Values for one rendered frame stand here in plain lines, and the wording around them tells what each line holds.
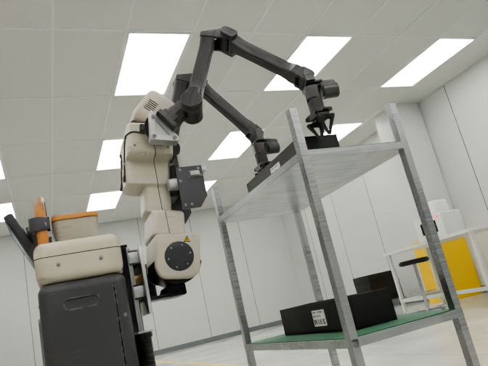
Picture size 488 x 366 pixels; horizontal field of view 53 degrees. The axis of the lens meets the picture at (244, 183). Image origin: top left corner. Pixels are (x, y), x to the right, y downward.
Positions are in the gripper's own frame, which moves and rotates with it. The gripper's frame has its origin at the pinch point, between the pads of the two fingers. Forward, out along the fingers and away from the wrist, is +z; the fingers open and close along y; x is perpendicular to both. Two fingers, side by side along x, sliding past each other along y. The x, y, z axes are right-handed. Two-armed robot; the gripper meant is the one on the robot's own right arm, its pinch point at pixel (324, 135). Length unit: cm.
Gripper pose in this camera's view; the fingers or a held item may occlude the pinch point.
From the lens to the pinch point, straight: 181.6
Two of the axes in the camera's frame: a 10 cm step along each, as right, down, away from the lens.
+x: -9.1, 1.2, -3.9
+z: 2.3, 9.4, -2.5
